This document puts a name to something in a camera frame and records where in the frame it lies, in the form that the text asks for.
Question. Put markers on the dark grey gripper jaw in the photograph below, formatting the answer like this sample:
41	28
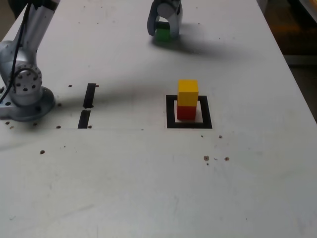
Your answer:
151	22

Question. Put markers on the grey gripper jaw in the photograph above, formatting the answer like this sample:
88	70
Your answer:
176	22

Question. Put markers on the yellow cube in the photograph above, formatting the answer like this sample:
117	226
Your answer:
188	93

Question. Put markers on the black tape strip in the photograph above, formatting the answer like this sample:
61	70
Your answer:
89	95

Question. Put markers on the black tape square outline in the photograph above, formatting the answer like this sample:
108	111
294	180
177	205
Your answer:
171	119

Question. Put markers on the red cube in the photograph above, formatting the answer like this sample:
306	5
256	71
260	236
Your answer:
186	112

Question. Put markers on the green cube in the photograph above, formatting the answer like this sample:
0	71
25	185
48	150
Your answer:
162	34

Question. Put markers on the brown wooden furniture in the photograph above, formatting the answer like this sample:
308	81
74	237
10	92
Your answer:
297	24

